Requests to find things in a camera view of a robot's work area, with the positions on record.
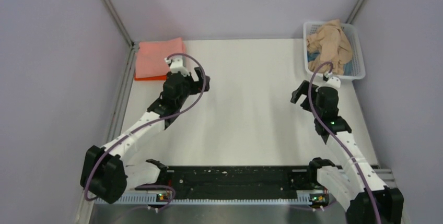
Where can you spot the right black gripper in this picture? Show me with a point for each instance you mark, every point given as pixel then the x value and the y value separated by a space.
pixel 303 89

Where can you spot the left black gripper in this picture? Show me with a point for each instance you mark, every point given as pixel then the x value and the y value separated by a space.
pixel 201 81

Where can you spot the pink t shirt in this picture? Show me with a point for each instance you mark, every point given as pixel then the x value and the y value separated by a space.
pixel 150 57

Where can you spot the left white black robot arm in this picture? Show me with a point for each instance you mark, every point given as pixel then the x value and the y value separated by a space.
pixel 106 171

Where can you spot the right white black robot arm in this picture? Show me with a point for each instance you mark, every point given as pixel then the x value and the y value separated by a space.
pixel 354 183

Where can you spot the blue garment in basket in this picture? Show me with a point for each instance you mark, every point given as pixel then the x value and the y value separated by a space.
pixel 312 56

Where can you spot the folded orange t shirt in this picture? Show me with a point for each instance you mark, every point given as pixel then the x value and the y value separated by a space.
pixel 150 78

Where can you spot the white plastic basket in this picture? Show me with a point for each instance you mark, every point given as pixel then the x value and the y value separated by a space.
pixel 354 70

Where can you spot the beige crumpled t shirt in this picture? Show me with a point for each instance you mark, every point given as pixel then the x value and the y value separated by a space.
pixel 333 46

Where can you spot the right controller board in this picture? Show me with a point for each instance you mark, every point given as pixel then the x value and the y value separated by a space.
pixel 319 199

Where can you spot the controller board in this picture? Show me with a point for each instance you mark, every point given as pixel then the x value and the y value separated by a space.
pixel 319 199
pixel 163 197

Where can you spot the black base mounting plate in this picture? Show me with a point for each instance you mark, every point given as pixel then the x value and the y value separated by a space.
pixel 240 183

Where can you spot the left controller board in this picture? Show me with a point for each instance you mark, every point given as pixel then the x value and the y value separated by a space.
pixel 163 197

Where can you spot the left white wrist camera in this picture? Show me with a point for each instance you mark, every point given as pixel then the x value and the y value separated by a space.
pixel 177 66

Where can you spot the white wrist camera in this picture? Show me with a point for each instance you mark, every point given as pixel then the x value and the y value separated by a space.
pixel 331 80
pixel 177 66

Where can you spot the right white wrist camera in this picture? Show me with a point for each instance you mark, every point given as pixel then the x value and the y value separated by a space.
pixel 331 80

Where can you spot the left aluminium frame rail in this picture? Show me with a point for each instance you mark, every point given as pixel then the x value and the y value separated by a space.
pixel 122 96

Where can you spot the aluminium frame rail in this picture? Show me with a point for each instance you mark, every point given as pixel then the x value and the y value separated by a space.
pixel 146 194
pixel 122 96

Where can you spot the left corner aluminium post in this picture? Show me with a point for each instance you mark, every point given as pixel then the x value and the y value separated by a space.
pixel 108 4

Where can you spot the aluminium frame rail front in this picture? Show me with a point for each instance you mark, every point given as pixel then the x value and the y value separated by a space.
pixel 146 194

